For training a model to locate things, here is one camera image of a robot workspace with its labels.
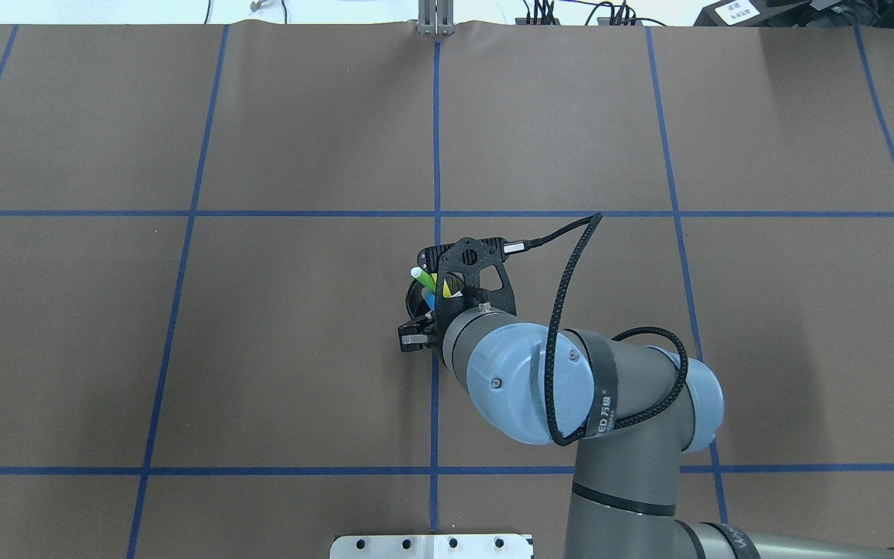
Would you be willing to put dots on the black mesh pen cup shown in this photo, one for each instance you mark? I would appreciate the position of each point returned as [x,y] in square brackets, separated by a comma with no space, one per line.
[415,305]

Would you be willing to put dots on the green marker pen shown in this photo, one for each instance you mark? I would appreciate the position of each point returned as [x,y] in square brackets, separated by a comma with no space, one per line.
[425,279]

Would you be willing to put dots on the yellow marker pen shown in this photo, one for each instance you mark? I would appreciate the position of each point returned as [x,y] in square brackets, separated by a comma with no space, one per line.
[453,285]

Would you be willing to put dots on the blue marker pen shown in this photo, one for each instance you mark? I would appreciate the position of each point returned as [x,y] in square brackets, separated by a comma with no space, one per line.
[429,300]

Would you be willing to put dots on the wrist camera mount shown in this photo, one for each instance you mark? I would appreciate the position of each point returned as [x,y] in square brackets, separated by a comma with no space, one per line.
[480,262]

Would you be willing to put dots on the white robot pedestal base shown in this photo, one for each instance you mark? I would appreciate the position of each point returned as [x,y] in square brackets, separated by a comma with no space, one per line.
[430,545]

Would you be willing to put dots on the aluminium frame post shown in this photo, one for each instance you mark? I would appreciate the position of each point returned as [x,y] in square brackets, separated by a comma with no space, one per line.
[436,17]

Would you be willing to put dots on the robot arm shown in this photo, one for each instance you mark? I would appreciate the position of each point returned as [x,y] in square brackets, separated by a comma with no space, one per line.
[632,411]

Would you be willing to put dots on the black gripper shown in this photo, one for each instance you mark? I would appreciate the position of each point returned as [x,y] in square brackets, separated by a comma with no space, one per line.
[414,337]

